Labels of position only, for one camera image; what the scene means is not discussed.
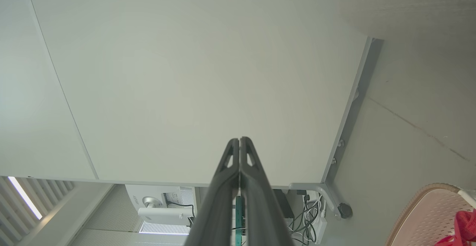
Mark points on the grey partition leg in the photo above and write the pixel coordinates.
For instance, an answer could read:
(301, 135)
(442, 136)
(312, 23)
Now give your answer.
(323, 192)

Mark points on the cream perforated laundry basket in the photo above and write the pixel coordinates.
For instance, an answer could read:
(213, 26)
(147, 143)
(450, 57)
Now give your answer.
(424, 220)

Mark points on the small grey levelling foot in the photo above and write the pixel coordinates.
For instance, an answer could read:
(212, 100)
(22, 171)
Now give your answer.
(333, 161)
(340, 143)

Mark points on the long white power strip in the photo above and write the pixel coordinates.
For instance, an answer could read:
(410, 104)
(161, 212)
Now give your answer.
(320, 231)

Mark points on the long ceiling light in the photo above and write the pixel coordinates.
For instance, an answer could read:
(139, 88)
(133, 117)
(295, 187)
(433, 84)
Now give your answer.
(26, 198)

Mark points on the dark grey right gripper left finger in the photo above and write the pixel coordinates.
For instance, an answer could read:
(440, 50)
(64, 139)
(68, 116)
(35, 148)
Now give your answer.
(219, 201)

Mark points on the large white partition panel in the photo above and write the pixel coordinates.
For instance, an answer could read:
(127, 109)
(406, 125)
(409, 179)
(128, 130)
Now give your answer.
(186, 90)

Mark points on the red and white garment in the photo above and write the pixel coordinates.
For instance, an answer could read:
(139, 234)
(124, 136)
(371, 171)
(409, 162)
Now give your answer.
(465, 225)

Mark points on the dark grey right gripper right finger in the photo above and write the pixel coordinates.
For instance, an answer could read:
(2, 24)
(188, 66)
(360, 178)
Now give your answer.
(260, 209)

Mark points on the black caster wheel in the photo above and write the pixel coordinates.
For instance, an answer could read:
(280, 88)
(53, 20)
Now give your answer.
(346, 210)

